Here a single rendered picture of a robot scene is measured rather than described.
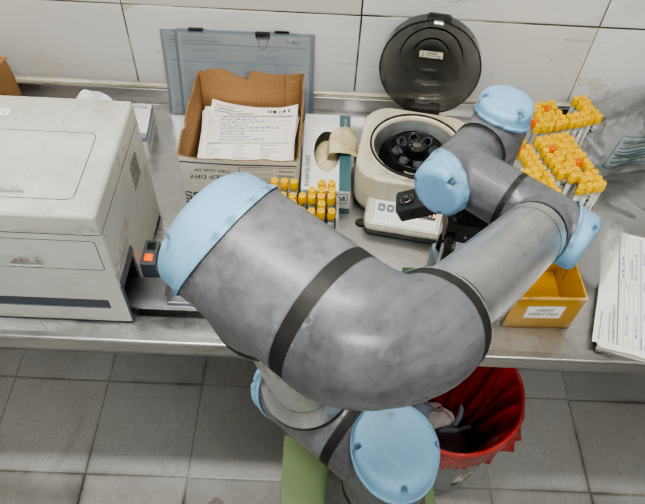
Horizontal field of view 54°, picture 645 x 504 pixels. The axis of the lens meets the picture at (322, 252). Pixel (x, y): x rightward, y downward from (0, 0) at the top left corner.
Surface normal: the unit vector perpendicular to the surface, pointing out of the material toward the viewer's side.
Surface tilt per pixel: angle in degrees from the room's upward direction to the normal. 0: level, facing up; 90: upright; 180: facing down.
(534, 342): 0
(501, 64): 90
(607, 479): 0
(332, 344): 43
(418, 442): 9
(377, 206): 25
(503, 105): 1
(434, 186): 90
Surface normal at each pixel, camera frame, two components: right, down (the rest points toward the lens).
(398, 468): 0.18, -0.54
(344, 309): -0.02, -0.32
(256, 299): -0.44, 0.04
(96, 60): -0.03, 0.79
